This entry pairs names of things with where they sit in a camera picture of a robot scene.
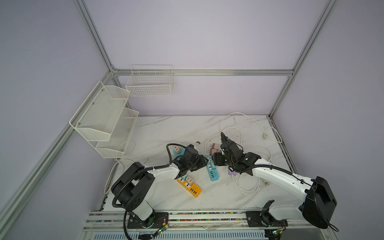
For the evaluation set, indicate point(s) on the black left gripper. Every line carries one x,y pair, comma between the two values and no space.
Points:
200,158

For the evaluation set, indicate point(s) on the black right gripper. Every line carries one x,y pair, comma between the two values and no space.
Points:
216,159

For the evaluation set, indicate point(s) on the pink plug purple strip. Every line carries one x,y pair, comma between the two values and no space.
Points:
212,151
216,146

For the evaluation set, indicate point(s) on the purple power strip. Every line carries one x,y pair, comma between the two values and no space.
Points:
231,172

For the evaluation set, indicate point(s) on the blue rectangular power strip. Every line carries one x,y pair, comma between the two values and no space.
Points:
213,173

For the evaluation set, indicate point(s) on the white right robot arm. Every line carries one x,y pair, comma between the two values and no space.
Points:
317,202

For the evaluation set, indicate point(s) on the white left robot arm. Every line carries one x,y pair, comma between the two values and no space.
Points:
131,189

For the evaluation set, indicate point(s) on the pink plug on orange strip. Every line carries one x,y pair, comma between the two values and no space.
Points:
189,180

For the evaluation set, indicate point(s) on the teal triangular power strip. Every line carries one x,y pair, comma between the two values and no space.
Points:
177,157

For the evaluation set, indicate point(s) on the orange power strip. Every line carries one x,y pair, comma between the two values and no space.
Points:
194,189

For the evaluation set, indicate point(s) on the small white mesh shelf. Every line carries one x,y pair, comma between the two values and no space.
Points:
121,135

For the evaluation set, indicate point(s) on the large white mesh shelf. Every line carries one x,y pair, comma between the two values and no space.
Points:
96,119

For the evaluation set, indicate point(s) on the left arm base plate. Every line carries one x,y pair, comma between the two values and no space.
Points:
154,221

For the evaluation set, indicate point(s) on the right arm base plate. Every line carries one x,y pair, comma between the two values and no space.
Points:
264,219

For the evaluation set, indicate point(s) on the white wire basket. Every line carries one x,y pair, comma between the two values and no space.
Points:
150,80

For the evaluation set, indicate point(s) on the aluminium front rail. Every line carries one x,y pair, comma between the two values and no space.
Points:
195,220

